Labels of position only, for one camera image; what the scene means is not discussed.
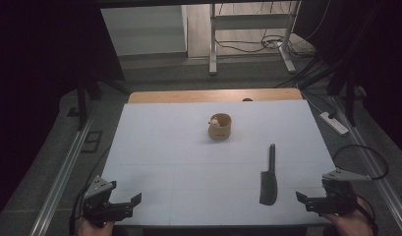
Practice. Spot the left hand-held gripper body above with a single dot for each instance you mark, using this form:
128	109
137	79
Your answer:
97	188

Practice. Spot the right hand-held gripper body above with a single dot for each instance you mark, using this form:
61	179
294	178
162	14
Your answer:
339	196

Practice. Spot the black knife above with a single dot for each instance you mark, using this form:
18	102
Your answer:
269	190

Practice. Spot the beige bear cup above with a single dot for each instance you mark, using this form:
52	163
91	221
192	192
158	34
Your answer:
219	131

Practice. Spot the person's right hand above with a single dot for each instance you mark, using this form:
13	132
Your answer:
351	226

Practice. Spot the person's left hand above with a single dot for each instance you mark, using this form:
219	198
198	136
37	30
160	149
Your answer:
93	230

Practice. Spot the black floor plate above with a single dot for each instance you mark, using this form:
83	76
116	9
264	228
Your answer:
92	141

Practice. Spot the white table sheet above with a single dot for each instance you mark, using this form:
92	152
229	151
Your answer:
172	157

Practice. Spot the white power strip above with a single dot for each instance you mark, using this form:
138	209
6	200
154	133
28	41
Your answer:
334	124

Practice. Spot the black tripod stand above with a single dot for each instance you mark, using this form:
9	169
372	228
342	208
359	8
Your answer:
82	101
349	98

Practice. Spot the small dark object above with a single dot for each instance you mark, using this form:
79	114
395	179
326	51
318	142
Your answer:
247	99

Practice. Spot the dark curtain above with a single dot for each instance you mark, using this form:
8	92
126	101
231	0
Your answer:
34	65
378	49

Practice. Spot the aluminium floor rail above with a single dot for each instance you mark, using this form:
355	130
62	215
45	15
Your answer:
62	177
375	164

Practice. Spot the white metal stand frame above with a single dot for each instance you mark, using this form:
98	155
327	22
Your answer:
251	21

